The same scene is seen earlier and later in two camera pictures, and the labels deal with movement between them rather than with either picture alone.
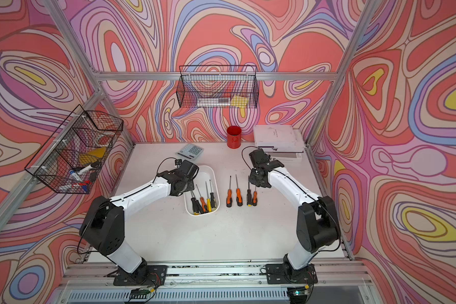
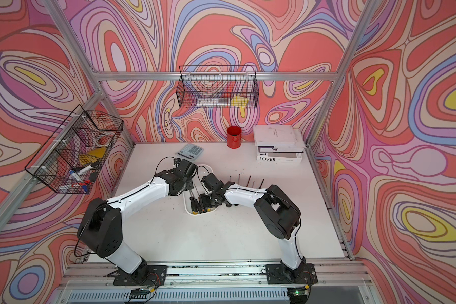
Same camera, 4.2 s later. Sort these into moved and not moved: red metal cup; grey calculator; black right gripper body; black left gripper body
Moved: black right gripper body
Not moved: red metal cup; grey calculator; black left gripper body
